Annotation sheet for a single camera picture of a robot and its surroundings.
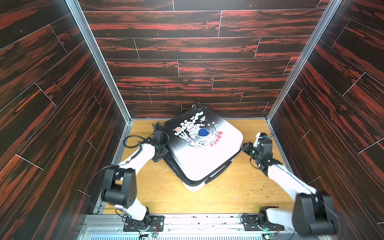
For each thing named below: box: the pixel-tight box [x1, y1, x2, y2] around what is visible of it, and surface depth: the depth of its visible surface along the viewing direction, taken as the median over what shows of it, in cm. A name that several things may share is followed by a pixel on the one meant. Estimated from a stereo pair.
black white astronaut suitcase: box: [163, 102, 244, 192], surface depth 82 cm
